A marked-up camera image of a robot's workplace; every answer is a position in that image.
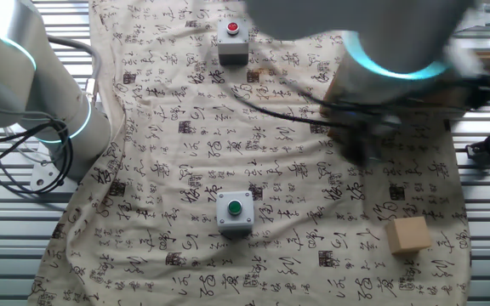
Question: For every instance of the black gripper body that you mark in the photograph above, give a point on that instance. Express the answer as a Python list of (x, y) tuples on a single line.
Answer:
[(355, 144)]

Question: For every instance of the light wooden cube block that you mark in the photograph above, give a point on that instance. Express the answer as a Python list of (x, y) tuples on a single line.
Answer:
[(408, 236)]

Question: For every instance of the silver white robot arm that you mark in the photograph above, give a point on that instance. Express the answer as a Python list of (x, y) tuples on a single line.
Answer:
[(15, 85)]

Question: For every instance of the grey box green button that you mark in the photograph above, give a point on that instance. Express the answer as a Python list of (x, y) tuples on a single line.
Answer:
[(223, 200)]

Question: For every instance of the grey box red button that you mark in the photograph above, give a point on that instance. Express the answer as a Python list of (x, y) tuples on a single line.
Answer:
[(233, 47)]

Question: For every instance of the beige calligraphy print cloth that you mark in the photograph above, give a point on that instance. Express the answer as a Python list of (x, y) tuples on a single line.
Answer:
[(185, 149)]

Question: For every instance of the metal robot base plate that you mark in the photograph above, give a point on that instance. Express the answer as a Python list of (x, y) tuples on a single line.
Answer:
[(41, 180)]

